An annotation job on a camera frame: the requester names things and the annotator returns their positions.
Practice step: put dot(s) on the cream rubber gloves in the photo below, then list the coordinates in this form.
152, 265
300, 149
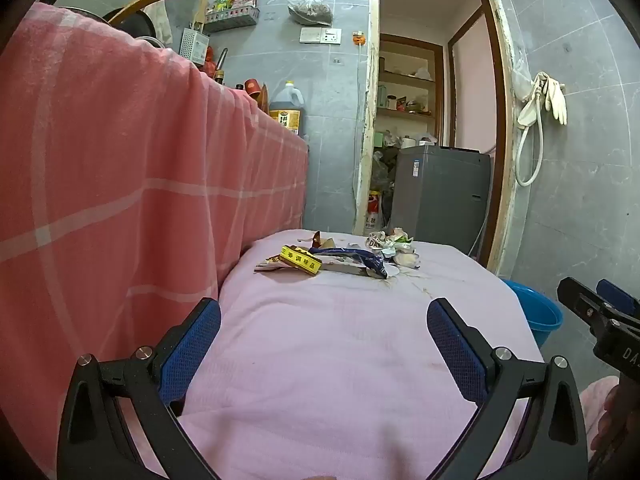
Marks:
555, 102

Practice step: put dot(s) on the black wok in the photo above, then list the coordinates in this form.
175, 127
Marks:
137, 22

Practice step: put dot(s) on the red noodle packet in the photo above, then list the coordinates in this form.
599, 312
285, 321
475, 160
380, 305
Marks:
317, 239

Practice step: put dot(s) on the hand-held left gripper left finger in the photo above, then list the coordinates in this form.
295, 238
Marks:
192, 350

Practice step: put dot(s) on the white wall rack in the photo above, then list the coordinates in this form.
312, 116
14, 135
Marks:
232, 19

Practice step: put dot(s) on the wooden shelf unit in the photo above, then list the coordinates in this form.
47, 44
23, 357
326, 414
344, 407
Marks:
405, 112

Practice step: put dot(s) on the person's right forearm pink sleeve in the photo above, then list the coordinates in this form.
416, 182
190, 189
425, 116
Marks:
595, 395

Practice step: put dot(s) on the white perforated utensil holder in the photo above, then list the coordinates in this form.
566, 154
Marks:
194, 45

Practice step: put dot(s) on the beige paper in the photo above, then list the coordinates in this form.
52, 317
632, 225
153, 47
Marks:
406, 259

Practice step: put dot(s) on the wooden door frame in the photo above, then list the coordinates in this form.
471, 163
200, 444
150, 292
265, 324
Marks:
505, 110

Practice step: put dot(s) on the person's right hand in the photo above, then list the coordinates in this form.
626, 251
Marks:
607, 425

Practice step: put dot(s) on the hanging bag of dried goods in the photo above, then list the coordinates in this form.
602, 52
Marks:
310, 7

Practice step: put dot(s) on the white round lid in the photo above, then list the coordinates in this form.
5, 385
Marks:
385, 272

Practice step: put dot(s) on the green box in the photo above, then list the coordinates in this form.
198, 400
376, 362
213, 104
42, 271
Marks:
379, 139

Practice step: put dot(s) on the green jar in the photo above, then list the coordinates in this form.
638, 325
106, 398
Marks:
382, 95

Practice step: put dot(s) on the white wall switch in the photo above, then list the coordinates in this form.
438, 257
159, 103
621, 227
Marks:
310, 35

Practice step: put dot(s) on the orange wall plug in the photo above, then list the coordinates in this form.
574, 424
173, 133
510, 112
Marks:
359, 37

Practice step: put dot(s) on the cooking oil bottle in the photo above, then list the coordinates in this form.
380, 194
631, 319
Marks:
287, 115

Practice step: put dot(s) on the green white wrapper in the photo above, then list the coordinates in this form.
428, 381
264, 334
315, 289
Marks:
404, 241

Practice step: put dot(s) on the pink checked cloth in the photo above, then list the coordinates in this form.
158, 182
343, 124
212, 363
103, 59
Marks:
125, 160

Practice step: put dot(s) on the grey washing machine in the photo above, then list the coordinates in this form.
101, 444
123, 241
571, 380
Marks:
440, 195

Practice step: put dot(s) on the white printed wrapper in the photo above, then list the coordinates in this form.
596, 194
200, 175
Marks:
380, 241

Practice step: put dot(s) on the red plastic bag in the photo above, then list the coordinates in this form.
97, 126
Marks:
209, 56

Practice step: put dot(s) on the yellow packet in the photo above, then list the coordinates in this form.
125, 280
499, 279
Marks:
300, 260

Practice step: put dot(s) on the red gold torn wrapper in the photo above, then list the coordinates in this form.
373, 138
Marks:
270, 264

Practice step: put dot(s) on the beige rag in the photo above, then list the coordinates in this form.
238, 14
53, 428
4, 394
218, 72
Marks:
161, 20

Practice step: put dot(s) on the metal rod tool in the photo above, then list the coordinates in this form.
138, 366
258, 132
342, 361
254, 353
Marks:
221, 62

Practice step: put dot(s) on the white wall socket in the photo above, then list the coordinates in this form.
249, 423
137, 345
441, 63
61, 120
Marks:
331, 36

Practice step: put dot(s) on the red white rice sack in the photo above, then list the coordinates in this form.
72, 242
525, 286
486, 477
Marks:
375, 210

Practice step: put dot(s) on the blue wrapper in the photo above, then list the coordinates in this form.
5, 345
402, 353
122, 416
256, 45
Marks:
367, 260

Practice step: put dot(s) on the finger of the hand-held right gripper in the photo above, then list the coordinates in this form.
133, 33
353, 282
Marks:
580, 300
617, 294

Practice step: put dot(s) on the blue plastic bucket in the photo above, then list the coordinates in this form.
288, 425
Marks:
537, 320

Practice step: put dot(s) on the pile of dark plastic bags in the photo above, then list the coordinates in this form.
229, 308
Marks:
382, 170

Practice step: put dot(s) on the clear plastic bag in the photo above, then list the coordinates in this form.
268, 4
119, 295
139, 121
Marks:
520, 77

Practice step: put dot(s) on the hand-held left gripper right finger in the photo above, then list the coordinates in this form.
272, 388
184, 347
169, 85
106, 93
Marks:
455, 355

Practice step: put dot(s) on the pink floral blanket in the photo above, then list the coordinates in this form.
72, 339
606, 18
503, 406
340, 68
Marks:
325, 360

